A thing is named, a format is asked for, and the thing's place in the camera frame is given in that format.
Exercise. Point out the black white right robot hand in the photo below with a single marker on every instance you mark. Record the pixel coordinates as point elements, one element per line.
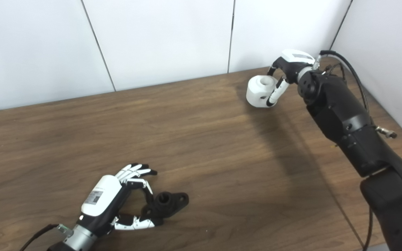
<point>293,61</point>

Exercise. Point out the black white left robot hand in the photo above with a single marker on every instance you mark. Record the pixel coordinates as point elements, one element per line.
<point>101,198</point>

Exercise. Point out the round white plastic piece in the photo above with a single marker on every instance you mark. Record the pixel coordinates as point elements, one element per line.
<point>258,92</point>

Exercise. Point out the black plastic holder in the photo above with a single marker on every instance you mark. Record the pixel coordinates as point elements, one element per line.
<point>169,205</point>

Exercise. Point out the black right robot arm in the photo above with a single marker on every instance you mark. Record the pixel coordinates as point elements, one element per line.
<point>354,125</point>

